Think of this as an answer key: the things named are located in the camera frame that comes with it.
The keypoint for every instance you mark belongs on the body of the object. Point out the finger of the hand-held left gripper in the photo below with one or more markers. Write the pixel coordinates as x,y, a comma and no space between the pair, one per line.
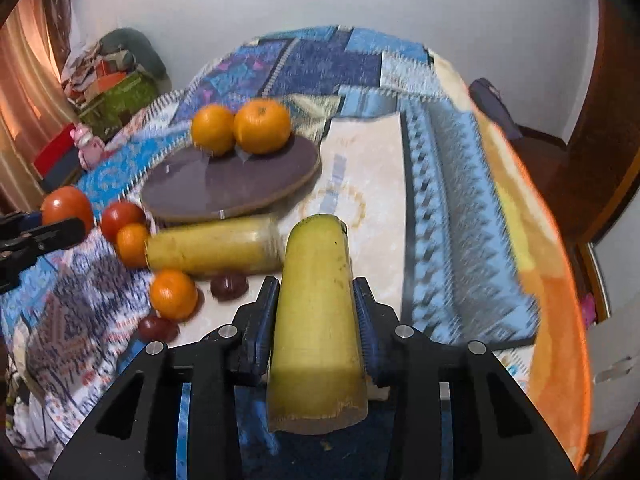
55,234

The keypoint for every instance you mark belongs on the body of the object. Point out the pink plush toy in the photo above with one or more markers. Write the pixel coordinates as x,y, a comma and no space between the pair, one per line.
89,147

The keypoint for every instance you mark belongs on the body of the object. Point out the red tomato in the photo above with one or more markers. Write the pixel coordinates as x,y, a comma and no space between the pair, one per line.
122,215
65,202

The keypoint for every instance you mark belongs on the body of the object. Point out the pile of folded clothes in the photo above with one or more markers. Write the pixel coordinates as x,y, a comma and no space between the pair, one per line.
120,85

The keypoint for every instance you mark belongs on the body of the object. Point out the beige printed mat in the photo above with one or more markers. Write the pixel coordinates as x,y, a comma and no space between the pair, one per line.
372,185

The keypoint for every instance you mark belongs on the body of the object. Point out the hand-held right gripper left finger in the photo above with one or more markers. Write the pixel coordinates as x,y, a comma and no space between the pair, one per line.
264,322

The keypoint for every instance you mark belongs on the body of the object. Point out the round brown plate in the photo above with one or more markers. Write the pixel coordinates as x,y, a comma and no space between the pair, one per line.
230,182

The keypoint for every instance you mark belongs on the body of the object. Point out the orange curtain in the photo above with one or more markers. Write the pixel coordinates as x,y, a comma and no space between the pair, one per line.
25,85

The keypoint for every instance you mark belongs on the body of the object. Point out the blue patterned blanket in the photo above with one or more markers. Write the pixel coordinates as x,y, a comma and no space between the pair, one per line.
450,200

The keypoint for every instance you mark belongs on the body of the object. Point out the dark blue cushion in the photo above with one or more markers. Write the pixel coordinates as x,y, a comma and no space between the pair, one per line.
492,107

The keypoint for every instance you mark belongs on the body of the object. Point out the dark red plum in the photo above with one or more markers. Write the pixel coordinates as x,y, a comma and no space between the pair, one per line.
157,328
229,286

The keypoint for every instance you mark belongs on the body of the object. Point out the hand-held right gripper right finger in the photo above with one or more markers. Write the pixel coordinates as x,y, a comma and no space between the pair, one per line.
363,325

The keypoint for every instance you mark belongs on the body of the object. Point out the red box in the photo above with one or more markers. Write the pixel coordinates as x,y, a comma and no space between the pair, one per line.
55,152

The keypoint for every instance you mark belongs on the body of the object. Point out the large orange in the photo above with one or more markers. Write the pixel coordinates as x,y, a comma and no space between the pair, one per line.
262,125
212,127

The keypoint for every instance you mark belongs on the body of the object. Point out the brown wooden door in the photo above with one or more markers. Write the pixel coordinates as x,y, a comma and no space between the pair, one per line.
615,135

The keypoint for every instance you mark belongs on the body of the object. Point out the orange fleece blanket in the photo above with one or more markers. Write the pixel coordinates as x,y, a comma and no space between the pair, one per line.
555,310

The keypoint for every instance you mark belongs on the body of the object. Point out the small orange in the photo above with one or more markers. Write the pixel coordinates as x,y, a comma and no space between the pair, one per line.
132,246
173,294

